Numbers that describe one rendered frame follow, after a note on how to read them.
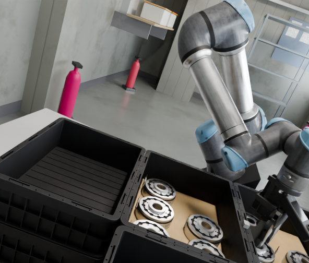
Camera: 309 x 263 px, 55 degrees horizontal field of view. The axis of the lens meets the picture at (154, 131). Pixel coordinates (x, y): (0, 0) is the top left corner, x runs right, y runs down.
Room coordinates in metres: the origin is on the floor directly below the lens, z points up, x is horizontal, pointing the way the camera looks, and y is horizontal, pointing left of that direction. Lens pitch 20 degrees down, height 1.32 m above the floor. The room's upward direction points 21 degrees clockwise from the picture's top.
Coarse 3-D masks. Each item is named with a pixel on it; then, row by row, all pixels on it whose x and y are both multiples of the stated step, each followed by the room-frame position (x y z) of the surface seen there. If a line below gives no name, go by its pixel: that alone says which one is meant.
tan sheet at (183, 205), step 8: (176, 192) 0.87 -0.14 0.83; (136, 200) 0.74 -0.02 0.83; (176, 200) 0.82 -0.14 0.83; (184, 200) 0.84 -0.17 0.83; (192, 200) 0.85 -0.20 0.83; (200, 200) 0.87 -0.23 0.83; (176, 208) 0.78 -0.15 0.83; (184, 208) 0.79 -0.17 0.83; (192, 208) 0.81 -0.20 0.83; (200, 208) 0.83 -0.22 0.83; (208, 208) 0.84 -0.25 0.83; (176, 216) 0.74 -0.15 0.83; (184, 216) 0.75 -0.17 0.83; (208, 216) 0.80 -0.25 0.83; (216, 216) 0.82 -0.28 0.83; (176, 224) 0.70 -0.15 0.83; (184, 224) 0.71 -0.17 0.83; (168, 232) 0.65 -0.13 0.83; (176, 232) 0.67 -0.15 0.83; (184, 240) 0.65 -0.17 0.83
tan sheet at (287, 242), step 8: (280, 232) 0.86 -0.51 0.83; (272, 240) 0.80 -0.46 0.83; (280, 240) 0.82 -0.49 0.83; (288, 240) 0.83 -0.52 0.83; (296, 240) 0.85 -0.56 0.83; (272, 248) 0.76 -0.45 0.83; (280, 248) 0.77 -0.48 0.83; (288, 248) 0.79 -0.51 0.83; (296, 248) 0.80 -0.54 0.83; (280, 256) 0.73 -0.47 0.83
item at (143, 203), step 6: (144, 198) 0.71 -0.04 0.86; (150, 198) 0.73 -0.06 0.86; (156, 198) 0.74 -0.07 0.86; (144, 204) 0.69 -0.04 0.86; (168, 204) 0.73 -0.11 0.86; (144, 210) 0.66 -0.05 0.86; (150, 210) 0.67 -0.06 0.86; (168, 210) 0.71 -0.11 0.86; (150, 216) 0.65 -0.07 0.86; (156, 216) 0.66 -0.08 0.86; (162, 216) 0.67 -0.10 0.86; (168, 216) 0.68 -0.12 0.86
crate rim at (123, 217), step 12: (144, 156) 0.83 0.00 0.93; (144, 168) 0.75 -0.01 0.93; (192, 168) 0.88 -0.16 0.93; (228, 180) 0.88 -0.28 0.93; (132, 192) 0.62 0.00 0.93; (132, 204) 0.57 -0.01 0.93; (240, 216) 0.69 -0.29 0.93; (144, 228) 0.50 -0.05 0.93; (240, 228) 0.64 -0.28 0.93; (168, 240) 0.50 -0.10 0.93; (204, 252) 0.50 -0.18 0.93
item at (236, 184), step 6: (234, 186) 0.86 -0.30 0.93; (240, 186) 0.88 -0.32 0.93; (246, 186) 0.89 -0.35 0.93; (240, 198) 0.79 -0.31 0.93; (240, 204) 0.76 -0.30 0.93; (240, 210) 0.72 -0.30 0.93; (306, 210) 0.88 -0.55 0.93; (252, 240) 0.60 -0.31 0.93; (252, 246) 0.58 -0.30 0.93; (252, 252) 0.56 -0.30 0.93; (258, 258) 0.55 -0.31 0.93
